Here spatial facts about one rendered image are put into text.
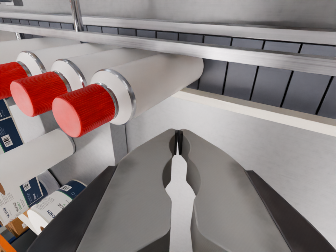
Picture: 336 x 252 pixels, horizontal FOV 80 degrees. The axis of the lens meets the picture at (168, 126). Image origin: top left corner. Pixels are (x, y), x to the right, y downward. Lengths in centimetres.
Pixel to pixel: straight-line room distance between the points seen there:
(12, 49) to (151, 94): 26
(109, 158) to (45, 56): 34
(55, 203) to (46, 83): 55
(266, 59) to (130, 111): 12
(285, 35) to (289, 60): 9
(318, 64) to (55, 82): 22
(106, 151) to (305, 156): 42
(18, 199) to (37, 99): 77
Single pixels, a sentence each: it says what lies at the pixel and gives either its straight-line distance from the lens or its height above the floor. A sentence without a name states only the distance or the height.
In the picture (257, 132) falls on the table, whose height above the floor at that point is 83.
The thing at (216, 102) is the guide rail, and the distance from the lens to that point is 27.
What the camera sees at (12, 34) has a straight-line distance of 64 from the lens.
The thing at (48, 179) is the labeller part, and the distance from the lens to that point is 95.
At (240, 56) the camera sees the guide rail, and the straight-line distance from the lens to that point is 20.
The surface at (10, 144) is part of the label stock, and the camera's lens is 83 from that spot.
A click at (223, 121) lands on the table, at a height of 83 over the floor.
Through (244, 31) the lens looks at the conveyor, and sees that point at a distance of 29.
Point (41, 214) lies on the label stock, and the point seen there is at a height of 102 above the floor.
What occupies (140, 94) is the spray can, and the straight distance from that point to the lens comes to 18.
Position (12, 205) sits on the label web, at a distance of 96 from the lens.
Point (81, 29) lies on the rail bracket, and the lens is 33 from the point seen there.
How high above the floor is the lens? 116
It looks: 49 degrees down
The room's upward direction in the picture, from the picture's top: 129 degrees counter-clockwise
